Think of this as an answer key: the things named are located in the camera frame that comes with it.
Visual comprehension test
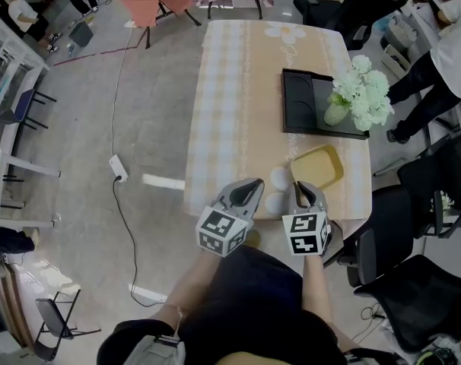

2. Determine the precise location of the pale green vase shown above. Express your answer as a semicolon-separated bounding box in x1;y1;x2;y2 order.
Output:
323;99;351;127

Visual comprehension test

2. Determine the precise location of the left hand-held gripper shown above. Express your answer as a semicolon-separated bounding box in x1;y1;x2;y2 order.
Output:
195;177;266;259

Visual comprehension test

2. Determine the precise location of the person's left forearm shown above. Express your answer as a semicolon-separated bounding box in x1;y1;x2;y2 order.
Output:
154;249;221;330

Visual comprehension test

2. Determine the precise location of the yellow shallow dish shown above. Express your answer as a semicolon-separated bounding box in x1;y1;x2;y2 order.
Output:
290;144;345;192

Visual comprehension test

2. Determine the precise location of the person's tan shoe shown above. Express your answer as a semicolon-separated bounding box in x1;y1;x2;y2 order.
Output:
244;229;262;249

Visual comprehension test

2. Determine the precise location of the dark grey bin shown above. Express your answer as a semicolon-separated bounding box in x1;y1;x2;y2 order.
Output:
68;20;94;48

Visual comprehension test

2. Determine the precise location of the black office chair with headrest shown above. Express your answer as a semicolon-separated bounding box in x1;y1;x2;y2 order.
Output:
335;183;461;355

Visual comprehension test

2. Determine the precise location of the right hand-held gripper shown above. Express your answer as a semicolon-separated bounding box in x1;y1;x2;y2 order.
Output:
282;180;345;269

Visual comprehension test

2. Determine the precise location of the person's right forearm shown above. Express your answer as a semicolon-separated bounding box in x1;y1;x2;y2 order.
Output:
300;255;363;353

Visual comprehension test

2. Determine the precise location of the white power cable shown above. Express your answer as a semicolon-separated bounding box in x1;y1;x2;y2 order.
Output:
110;27;136;159

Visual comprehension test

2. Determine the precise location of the wire basket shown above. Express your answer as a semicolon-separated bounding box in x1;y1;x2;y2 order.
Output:
388;15;420;49

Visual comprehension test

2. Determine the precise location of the black rectangular tray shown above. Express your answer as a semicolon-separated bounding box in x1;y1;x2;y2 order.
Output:
281;68;370;141

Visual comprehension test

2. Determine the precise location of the person's black clothing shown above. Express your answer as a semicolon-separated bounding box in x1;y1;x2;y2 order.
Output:
97;245;348;365

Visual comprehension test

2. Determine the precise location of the white storage shelf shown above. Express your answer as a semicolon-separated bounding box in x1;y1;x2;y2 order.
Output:
0;5;51;121

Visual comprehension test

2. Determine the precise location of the white flower bouquet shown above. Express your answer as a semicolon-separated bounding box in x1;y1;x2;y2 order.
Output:
327;54;396;132

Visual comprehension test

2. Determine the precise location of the black folding chair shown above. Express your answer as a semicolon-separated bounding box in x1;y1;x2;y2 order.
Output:
32;287;102;363

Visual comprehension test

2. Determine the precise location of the black mesh office chair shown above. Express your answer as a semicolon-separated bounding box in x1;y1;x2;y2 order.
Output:
373;127;461;239

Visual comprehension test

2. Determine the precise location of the blue chair with black legs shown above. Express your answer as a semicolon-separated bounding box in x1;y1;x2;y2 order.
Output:
0;88;58;131

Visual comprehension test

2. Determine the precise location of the table with beige checked cloth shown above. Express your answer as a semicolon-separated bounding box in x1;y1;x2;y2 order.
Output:
183;19;373;241

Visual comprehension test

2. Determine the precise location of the black high-back office chair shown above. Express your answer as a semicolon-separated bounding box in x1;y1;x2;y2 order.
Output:
293;0;409;51

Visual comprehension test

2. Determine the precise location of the grey chest pack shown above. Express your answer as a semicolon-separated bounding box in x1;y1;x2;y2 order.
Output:
123;335;186;365

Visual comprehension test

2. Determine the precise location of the small white flower sprig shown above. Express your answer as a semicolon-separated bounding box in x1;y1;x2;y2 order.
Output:
430;190;455;216

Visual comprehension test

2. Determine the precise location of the black power cable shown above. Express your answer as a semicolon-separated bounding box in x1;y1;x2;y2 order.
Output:
112;179;167;308

